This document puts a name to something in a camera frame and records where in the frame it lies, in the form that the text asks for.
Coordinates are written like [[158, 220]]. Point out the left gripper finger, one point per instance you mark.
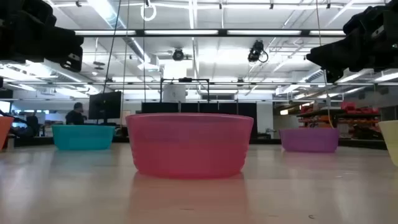
[[70, 43]]

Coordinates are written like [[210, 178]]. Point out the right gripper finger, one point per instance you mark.
[[329, 59]]

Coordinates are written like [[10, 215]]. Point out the purple plastic bowl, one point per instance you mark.
[[309, 140]]

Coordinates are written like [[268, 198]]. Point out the pale yellow plastic bowl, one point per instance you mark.
[[391, 140]]

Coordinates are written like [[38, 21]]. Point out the orange plastic bowl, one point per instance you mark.
[[4, 130]]

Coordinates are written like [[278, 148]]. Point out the teal plastic bowl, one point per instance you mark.
[[82, 138]]

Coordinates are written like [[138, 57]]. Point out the pink plastic bowl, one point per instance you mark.
[[189, 146]]

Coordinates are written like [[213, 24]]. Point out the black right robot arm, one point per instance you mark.
[[392, 18]]

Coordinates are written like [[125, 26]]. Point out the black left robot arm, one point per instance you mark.
[[18, 12]]

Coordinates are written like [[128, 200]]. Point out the shelving with red orange bins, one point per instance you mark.
[[342, 119]]

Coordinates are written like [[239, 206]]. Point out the black computer monitor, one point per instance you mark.
[[104, 105]]

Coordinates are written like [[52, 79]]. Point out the person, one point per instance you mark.
[[75, 115]]

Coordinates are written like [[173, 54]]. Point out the black office chair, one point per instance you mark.
[[26, 126]]

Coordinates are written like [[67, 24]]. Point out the overhead bar with light strips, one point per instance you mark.
[[217, 32]]

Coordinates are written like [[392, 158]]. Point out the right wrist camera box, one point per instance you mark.
[[362, 23]]

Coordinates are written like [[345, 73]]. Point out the round black overhead camera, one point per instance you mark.
[[178, 54]]

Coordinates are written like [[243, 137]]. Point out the black station frame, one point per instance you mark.
[[185, 80]]

